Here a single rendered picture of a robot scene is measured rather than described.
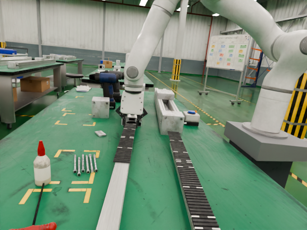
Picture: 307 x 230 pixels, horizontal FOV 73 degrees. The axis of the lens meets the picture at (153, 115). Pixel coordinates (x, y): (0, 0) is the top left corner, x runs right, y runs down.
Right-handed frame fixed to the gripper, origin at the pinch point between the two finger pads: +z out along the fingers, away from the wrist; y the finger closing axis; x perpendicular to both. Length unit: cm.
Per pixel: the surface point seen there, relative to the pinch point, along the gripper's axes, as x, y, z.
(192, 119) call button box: 13.1, 32.0, -0.7
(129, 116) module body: 6.2, -1.2, -1.4
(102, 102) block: 13.9, -16.1, -5.6
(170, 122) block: -3.8, 17.8, -3.5
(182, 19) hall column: 1013, 171, -221
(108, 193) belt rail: -52, -1, 0
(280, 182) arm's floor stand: -15, 68, 16
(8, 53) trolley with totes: 395, -297, -7
